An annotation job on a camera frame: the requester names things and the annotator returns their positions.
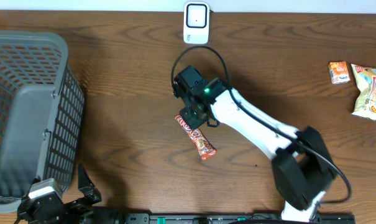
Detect red orange candy bar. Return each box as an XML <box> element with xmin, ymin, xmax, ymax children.
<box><xmin>175</xmin><ymin>114</ymin><xmax>217</xmax><ymax>161</ymax></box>

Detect small orange tissue pack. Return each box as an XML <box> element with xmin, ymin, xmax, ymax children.
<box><xmin>328</xmin><ymin>62</ymin><xmax>351</xmax><ymax>84</ymax></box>

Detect cream snack bag blue edges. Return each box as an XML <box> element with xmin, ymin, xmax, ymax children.
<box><xmin>351</xmin><ymin>64</ymin><xmax>376</xmax><ymax>121</ymax></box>

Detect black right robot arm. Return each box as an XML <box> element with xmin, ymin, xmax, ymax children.
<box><xmin>172</xmin><ymin>66</ymin><xmax>337</xmax><ymax>222</ymax></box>

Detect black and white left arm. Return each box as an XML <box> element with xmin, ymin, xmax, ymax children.
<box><xmin>14</xmin><ymin>164</ymin><xmax>124</xmax><ymax>224</ymax></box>

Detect white barcode scanner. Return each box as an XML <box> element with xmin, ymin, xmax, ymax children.
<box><xmin>183</xmin><ymin>2</ymin><xmax>210</xmax><ymax>45</ymax></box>

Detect dark grey plastic basket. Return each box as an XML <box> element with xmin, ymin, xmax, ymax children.
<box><xmin>0</xmin><ymin>30</ymin><xmax>85</xmax><ymax>213</ymax></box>

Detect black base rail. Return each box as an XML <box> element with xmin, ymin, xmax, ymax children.
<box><xmin>119</xmin><ymin>213</ymin><xmax>356</xmax><ymax>224</ymax></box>

